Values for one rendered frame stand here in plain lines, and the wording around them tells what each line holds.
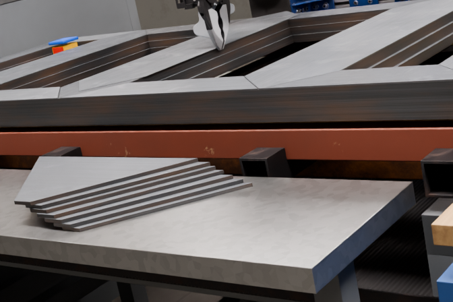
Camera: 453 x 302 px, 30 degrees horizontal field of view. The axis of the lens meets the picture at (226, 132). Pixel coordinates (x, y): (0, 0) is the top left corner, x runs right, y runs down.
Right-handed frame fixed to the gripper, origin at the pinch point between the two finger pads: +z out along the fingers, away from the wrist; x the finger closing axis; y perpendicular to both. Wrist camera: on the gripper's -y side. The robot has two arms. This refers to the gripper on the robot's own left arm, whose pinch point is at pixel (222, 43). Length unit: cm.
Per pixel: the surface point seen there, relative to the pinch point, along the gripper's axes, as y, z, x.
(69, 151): 8.1, 10.0, 39.6
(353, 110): -49, 5, 37
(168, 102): -15.5, 2.3, 37.0
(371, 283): -46, 33, 35
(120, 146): -2.1, 10.0, 37.0
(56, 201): -15, 9, 64
